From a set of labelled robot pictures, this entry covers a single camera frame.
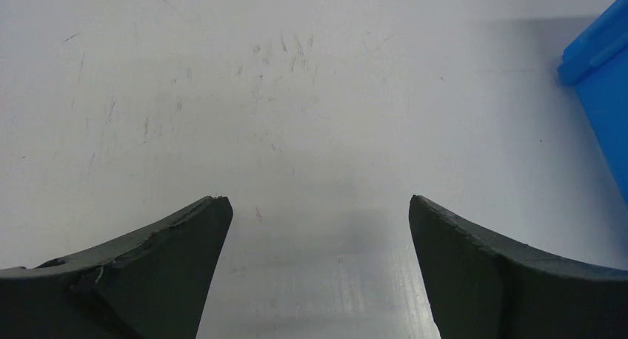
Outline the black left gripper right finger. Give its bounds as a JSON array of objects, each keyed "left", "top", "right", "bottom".
[{"left": 409, "top": 195, "right": 627, "bottom": 338}]

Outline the blue plastic bin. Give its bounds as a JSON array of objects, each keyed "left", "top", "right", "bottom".
[{"left": 557, "top": 0, "right": 627, "bottom": 201}]

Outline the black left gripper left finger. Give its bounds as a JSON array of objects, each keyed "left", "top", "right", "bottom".
[{"left": 1, "top": 197, "right": 233, "bottom": 338}]

